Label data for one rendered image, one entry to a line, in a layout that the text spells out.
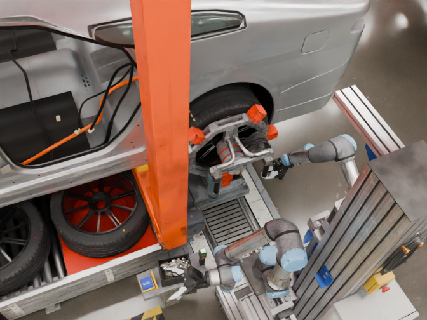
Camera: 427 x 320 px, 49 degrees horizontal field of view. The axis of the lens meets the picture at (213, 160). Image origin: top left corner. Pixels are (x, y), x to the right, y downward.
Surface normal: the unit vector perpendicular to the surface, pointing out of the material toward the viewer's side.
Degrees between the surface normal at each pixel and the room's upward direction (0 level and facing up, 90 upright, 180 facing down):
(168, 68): 90
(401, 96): 0
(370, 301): 0
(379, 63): 0
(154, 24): 90
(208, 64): 90
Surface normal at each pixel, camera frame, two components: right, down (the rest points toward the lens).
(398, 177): 0.05, -0.55
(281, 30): 0.40, 0.65
